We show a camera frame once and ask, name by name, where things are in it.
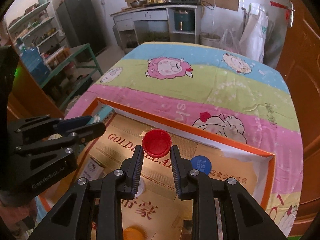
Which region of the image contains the white bucket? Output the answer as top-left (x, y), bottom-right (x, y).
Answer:
top-left (199, 32), bottom-right (221, 47)

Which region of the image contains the orange rimmed cardboard box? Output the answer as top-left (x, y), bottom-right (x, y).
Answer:
top-left (37, 97), bottom-right (275, 240)

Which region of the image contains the blue water bottle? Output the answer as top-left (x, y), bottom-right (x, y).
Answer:
top-left (20, 42), bottom-right (49, 85)

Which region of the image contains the kitchen shelf rack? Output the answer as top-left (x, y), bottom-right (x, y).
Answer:
top-left (7, 0), bottom-right (69, 63)

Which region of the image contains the white bottle cap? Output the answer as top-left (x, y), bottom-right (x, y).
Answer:
top-left (135, 180), bottom-right (147, 197)

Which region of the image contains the green metal table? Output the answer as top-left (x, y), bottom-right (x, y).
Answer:
top-left (41, 43), bottom-right (104, 108)

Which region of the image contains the green air fryer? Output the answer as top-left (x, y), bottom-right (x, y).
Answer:
top-left (174, 10), bottom-right (195, 32)

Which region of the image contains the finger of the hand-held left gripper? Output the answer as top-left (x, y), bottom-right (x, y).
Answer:
top-left (15, 121), bottom-right (107, 157)
top-left (14, 114), bottom-right (93, 141)

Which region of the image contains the blue bottle cap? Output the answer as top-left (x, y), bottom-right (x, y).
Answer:
top-left (190, 155), bottom-right (212, 176)

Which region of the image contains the large orange bottle cap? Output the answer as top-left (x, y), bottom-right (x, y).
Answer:
top-left (123, 226), bottom-right (147, 240)

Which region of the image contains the gold cardboard sheet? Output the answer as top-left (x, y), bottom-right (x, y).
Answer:
top-left (75, 114), bottom-right (258, 240)

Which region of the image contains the teal patterned rectangular box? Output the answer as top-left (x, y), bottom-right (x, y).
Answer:
top-left (91, 105), bottom-right (117, 125)

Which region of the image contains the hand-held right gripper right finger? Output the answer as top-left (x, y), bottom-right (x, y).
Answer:
top-left (170, 146), bottom-right (288, 240)

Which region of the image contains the grey kitchen counter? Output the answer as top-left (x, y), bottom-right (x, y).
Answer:
top-left (110, 4), bottom-right (203, 53)

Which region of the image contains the dark refrigerator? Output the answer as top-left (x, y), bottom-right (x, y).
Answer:
top-left (56, 0), bottom-right (107, 54)

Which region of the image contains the orange wooden door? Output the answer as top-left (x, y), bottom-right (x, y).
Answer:
top-left (276, 0), bottom-right (320, 228)

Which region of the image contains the white plastic bag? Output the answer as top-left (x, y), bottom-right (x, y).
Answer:
top-left (239, 4), bottom-right (269, 62)

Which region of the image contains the white cartoon print box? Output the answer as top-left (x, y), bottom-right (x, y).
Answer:
top-left (82, 156), bottom-right (107, 180)

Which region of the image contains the clear plastic bag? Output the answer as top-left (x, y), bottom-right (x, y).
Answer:
top-left (220, 29), bottom-right (242, 55)

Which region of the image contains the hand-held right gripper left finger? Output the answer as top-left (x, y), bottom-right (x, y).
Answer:
top-left (27, 146), bottom-right (144, 240)

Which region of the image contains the printed cartoon sheep blanket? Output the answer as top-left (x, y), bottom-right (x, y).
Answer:
top-left (64, 41), bottom-right (304, 238)

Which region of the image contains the red bottle cap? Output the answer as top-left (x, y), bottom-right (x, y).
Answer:
top-left (142, 129), bottom-right (172, 156)

